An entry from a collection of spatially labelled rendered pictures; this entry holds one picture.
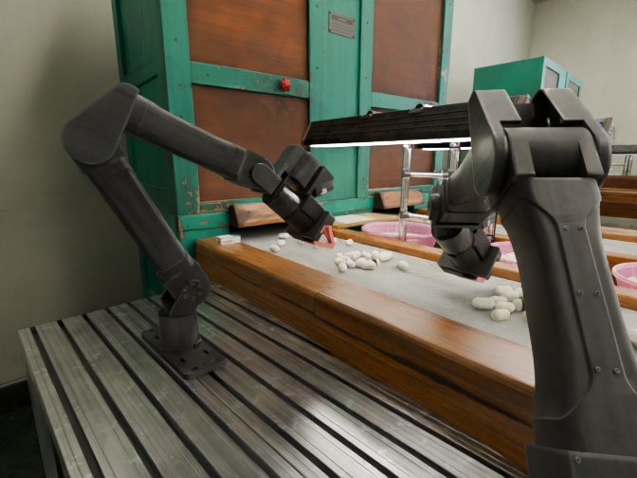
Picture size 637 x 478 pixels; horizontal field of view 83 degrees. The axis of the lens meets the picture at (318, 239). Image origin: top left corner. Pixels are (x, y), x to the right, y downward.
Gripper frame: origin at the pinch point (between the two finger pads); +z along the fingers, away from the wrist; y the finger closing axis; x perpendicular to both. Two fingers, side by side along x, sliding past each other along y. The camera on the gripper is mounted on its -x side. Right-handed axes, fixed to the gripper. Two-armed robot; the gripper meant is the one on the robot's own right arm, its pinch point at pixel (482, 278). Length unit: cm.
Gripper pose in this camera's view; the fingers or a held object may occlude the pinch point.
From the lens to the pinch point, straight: 82.2
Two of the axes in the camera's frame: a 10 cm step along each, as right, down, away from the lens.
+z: 5.9, 5.3, 6.1
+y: -6.3, -1.7, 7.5
